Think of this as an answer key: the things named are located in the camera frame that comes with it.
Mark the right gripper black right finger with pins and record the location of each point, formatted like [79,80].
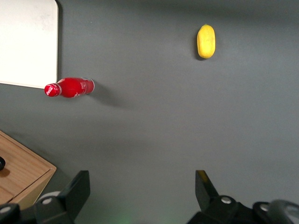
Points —
[208,200]

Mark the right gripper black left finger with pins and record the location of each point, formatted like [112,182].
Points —
[74,193]

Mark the red coke bottle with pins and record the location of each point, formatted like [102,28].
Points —
[72,87]

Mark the wooden drawer cabinet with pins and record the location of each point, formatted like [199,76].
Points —
[25,170]

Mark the yellow lemon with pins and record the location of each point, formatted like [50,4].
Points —
[206,42]

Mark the white cutting board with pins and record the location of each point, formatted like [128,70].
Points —
[25,42]

